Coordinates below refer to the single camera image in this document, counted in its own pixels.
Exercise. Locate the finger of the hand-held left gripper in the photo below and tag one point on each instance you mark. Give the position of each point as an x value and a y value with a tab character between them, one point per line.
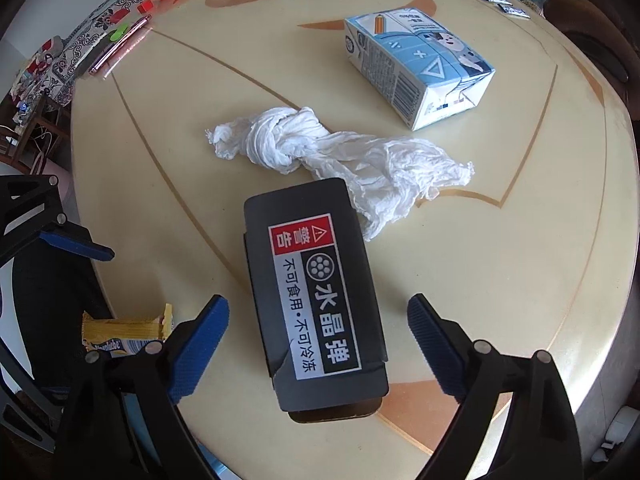
42	440
75	245

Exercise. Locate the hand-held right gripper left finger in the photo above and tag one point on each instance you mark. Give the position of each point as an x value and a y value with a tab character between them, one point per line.
200	350

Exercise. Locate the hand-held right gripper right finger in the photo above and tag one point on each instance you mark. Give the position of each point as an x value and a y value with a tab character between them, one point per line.
435	350

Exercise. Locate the yellow snack wrapper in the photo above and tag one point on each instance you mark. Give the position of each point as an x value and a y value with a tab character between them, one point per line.
125	332

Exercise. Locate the black cardboard box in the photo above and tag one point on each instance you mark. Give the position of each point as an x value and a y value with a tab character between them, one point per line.
310	300

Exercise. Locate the black white floral cover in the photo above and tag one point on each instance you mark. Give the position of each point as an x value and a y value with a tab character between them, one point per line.
80	45

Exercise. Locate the white appliance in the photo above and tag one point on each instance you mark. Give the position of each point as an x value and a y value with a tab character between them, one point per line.
617	432

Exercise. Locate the pink smartphone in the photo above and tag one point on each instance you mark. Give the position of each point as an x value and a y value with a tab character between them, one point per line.
122	45

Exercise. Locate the blue white milk carton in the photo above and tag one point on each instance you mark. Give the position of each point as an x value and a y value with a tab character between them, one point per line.
415	65

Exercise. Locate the long brown leather sofa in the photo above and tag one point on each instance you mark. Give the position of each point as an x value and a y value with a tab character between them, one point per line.
590	35

